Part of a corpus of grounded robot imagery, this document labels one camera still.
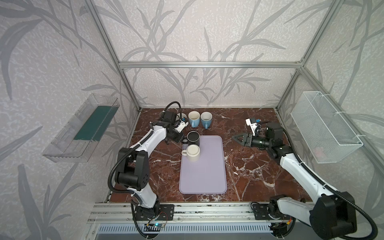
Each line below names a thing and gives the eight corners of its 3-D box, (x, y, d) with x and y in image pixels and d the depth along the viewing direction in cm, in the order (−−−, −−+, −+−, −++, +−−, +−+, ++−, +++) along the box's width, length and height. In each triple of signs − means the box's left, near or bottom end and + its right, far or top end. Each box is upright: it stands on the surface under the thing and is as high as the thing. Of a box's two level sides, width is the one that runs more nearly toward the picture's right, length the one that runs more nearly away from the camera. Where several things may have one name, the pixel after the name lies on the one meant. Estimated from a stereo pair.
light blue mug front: (188, 132, 108) (187, 123, 100) (189, 120, 115) (188, 111, 108) (200, 132, 108) (199, 123, 100) (200, 120, 115) (200, 111, 108)
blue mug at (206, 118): (200, 132, 108) (200, 124, 100) (200, 120, 115) (200, 111, 107) (212, 132, 108) (213, 124, 100) (211, 120, 115) (212, 111, 107)
